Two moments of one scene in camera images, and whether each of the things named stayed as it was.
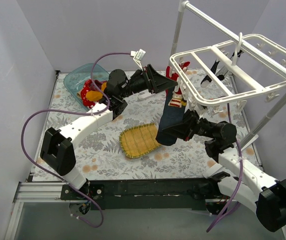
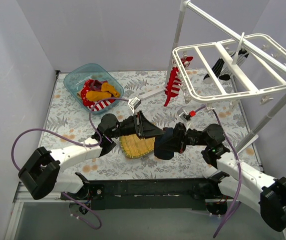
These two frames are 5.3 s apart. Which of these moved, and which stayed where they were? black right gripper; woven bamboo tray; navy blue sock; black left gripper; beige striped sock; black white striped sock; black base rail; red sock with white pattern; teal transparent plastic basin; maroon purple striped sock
Moved: black left gripper; black white striped sock; black right gripper; navy blue sock
Stayed: red sock with white pattern; teal transparent plastic basin; woven bamboo tray; beige striped sock; maroon purple striped sock; black base rail
